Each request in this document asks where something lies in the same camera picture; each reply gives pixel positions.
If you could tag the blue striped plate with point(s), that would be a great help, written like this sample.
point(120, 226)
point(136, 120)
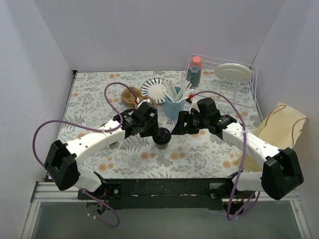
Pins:
point(154, 88)

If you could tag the pink cup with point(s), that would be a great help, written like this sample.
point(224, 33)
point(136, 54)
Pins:
point(197, 61)

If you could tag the black coffee cup lid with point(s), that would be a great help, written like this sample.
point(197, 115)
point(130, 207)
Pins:
point(164, 134)

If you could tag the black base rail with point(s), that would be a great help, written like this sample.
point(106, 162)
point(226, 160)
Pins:
point(161, 193)

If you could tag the blue straw holder cup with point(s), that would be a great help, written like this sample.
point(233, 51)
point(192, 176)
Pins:
point(171, 108)

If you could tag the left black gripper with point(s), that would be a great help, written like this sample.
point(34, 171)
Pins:
point(150, 123)

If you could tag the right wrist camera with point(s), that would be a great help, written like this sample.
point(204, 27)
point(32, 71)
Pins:
point(193, 104)

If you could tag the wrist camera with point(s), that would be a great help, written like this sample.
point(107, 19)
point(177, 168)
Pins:
point(193, 104)
point(138, 102)

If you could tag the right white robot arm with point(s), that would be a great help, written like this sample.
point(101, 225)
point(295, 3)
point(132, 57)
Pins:
point(281, 172)

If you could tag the dark paper coffee cup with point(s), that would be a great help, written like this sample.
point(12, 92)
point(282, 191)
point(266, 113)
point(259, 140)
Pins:
point(162, 144)

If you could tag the cream white plate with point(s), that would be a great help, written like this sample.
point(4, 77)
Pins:
point(233, 72)

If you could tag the white wire dish rack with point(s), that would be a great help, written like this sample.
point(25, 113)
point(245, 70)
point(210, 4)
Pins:
point(241, 94)

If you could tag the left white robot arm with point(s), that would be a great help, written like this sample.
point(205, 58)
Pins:
point(63, 160)

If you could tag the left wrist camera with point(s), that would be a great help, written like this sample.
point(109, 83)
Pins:
point(138, 102)

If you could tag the brown paper bag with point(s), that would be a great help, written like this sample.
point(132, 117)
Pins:
point(282, 126)

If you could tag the dark teal cup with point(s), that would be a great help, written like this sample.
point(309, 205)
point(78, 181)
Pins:
point(193, 75)

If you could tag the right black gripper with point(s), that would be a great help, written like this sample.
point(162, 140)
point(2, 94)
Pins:
point(184, 122)

